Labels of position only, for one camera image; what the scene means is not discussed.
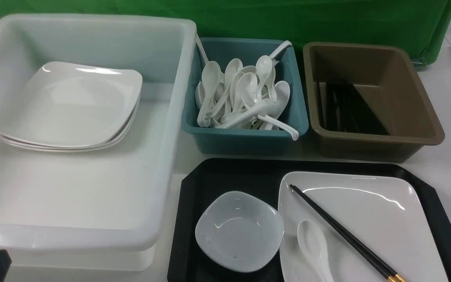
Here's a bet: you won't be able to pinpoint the stack of white square plates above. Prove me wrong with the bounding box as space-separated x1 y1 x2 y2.
0 62 143 150

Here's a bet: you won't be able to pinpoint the large white plastic tub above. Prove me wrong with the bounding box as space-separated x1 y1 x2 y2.
0 14 197 271

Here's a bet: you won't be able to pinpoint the pile of white soup spoons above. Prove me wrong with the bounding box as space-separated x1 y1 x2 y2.
195 36 299 141

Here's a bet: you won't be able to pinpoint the black plastic serving tray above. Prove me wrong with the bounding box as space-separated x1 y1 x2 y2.
167 159 451 282

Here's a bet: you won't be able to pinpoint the black gold-tipped chopstick pair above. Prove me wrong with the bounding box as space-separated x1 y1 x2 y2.
289 184 406 282

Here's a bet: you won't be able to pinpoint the white ceramic soup spoon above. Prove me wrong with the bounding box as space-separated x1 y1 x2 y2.
297 220 334 282

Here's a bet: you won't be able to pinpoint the teal plastic spoon bin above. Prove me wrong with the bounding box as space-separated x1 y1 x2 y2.
181 37 309 155

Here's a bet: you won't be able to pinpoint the green cloth backdrop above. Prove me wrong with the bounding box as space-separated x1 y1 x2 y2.
0 0 451 64

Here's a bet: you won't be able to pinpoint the brown plastic chopstick bin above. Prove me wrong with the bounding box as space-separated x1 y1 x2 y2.
303 42 445 163

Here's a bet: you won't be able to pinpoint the white square rice plate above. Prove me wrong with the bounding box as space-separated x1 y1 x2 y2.
278 171 449 282

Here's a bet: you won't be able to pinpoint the small white square bowl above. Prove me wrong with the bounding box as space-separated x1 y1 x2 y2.
195 191 285 273

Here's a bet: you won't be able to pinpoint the black chopsticks in brown bin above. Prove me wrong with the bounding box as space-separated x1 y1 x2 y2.
314 79 390 136

